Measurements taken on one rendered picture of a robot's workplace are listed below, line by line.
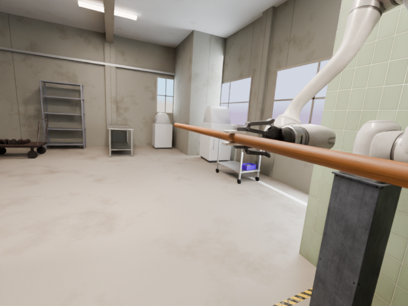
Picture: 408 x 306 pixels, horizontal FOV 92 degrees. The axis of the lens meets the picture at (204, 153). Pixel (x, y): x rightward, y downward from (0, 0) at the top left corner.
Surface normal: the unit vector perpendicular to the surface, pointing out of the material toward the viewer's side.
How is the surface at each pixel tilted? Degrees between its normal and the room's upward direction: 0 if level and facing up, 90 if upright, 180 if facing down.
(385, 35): 90
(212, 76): 90
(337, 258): 90
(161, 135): 90
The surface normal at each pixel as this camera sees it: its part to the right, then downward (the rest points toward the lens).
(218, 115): 0.36, -0.13
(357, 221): -0.91, 0.02
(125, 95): 0.41, 0.19
